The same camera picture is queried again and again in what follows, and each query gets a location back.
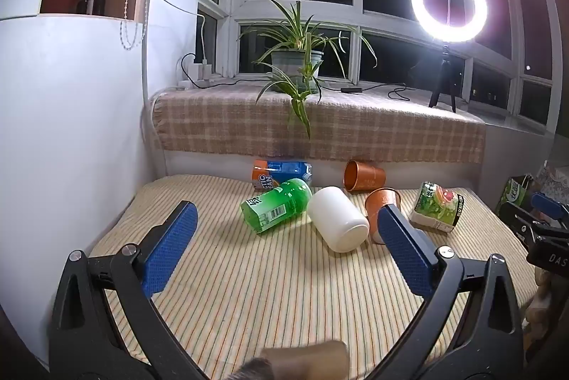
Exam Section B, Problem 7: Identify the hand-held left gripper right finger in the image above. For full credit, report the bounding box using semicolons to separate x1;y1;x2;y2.
362;204;526;380

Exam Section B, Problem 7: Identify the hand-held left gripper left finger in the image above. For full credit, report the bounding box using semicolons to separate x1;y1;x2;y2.
48;200;209;380

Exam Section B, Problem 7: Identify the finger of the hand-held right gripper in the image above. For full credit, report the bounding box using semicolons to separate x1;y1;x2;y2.
500;202;569;248
531;192;569;228

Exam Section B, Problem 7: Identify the white cup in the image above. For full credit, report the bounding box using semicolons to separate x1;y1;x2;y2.
307;186;371;253

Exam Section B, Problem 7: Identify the person's right forearm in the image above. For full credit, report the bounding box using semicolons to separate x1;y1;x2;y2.
523;269;558;347

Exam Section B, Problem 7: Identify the copper cup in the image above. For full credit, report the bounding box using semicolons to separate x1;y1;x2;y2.
365;187;402;245
344;160;387;195

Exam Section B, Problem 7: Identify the brown paper cup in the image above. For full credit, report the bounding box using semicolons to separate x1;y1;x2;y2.
261;341;350;380

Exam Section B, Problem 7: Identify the floral patterned bag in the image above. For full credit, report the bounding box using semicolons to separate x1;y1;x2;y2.
536;163;569;199

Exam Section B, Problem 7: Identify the green printed box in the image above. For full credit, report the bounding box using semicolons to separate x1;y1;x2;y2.
495;174;542;217

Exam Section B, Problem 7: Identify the green juice carton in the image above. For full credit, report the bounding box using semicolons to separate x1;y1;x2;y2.
409;181;466;234

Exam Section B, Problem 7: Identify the striped mat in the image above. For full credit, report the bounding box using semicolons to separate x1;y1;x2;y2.
89;173;538;380

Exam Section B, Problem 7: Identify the green plastic bottle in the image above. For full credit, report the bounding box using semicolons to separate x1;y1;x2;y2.
240;178;313;235

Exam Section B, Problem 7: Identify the plaid cloth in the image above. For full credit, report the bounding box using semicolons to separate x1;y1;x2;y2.
151;81;487;165

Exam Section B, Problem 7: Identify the orange and blue bottle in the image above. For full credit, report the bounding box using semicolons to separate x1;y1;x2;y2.
252;159;313;190

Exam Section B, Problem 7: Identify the grey furry cloth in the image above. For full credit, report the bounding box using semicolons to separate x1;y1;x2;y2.
221;357;273;380

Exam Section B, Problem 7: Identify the black tripod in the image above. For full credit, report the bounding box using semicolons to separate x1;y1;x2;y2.
428;43;458;112

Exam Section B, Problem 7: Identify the white power strip with chargers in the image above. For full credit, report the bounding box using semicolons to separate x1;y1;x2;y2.
178;53;215;91

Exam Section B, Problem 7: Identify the potted spider plant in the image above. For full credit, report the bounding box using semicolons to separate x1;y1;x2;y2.
240;0;378;141

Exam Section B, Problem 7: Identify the black cable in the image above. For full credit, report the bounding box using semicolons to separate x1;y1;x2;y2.
320;82;419;101

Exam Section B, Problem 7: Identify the ring light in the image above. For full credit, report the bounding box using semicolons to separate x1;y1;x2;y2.
411;0;488;45

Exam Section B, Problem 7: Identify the white window frame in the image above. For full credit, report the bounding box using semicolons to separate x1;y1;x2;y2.
197;0;562;132

